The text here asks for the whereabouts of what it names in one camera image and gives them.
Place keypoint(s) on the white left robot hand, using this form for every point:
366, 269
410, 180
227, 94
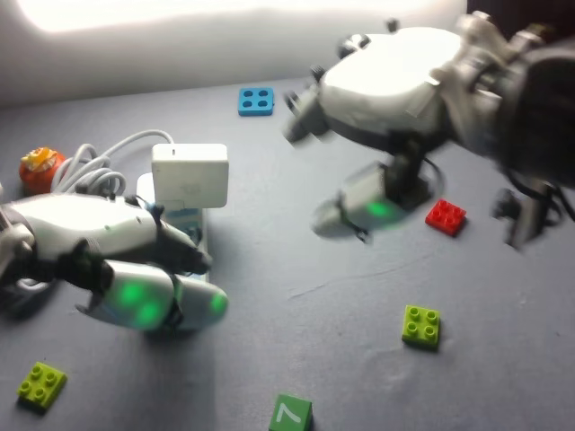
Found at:
90, 224

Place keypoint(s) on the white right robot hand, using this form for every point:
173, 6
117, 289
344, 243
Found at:
386, 76

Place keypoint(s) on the white power strip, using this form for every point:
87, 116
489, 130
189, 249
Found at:
182, 218

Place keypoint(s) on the white power adapter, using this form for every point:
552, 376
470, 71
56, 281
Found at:
188, 175

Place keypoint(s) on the blue four-hole block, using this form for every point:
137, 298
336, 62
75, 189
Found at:
256, 99

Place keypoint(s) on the red toy brick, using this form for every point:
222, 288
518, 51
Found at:
444, 220

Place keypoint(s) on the lime green toy brick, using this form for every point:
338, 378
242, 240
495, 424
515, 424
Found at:
420, 336
40, 395

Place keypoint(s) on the grey table cloth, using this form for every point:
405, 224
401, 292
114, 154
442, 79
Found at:
292, 314

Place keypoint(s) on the green cube number 7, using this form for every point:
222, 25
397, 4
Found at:
291, 415

